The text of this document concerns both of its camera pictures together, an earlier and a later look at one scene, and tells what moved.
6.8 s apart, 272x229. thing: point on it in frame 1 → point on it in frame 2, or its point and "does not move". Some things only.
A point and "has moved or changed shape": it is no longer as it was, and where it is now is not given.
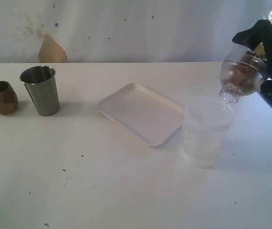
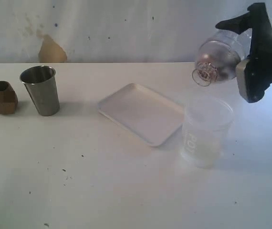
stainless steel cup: x=42 y=82 does not move
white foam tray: x=149 y=115 does not move
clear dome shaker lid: x=241 y=72 has moved or changed shape
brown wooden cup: x=1 y=98 does not move
